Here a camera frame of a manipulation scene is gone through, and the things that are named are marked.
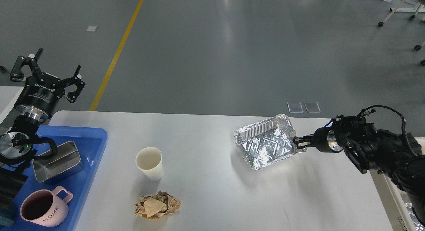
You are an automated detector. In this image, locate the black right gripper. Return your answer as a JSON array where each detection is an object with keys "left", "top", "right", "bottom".
[{"left": 292, "top": 127, "right": 343, "bottom": 153}]

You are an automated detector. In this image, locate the white paper cup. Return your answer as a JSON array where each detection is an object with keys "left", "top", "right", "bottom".
[{"left": 135, "top": 147, "right": 164, "bottom": 181}]

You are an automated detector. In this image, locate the clear floor plate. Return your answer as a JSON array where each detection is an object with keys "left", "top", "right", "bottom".
[
  {"left": 287, "top": 102, "right": 304, "bottom": 113},
  {"left": 304, "top": 102, "right": 321, "bottom": 113}
]

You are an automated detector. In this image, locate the clear floor plate left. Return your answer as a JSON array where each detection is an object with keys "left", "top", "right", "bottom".
[{"left": 287, "top": 102, "right": 304, "bottom": 113}]

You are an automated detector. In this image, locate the blue plastic tray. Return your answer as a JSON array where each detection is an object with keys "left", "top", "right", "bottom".
[{"left": 1, "top": 125, "right": 108, "bottom": 231}]

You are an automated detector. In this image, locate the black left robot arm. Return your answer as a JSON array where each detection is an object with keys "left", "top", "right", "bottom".
[{"left": 0, "top": 48, "right": 85, "bottom": 210}]

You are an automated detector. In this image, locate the brown paper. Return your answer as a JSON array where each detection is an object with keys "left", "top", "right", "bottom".
[{"left": 134, "top": 191, "right": 181, "bottom": 220}]

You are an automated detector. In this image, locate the stainless steel rectangular container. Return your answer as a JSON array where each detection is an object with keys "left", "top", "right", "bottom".
[{"left": 33, "top": 141, "right": 84, "bottom": 184}]

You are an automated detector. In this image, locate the white wheeled frame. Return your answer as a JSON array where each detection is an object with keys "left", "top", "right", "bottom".
[{"left": 377, "top": 0, "right": 425, "bottom": 65}]

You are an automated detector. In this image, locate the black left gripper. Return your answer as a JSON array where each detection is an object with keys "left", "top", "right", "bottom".
[{"left": 10, "top": 48, "right": 85, "bottom": 120}]

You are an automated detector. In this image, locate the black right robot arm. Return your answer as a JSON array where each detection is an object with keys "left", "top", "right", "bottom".
[{"left": 293, "top": 105, "right": 425, "bottom": 224}]

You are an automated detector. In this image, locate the cream plastic bin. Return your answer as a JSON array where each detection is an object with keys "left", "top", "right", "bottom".
[{"left": 375, "top": 136, "right": 425, "bottom": 231}]

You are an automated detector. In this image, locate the clear floor plate right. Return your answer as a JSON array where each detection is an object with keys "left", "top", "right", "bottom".
[{"left": 304, "top": 102, "right": 321, "bottom": 113}]

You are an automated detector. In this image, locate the aluminium foil tray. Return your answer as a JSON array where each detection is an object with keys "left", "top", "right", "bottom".
[{"left": 234, "top": 114, "right": 307, "bottom": 171}]

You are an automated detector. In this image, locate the white side table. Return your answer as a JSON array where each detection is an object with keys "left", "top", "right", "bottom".
[{"left": 0, "top": 86, "right": 23, "bottom": 123}]

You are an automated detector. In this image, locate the teal sponge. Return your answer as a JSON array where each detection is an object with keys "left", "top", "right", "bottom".
[{"left": 0, "top": 211, "right": 15, "bottom": 228}]

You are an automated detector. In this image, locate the pink ribbed mug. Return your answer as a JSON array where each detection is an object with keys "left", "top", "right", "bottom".
[{"left": 20, "top": 186, "right": 73, "bottom": 227}]

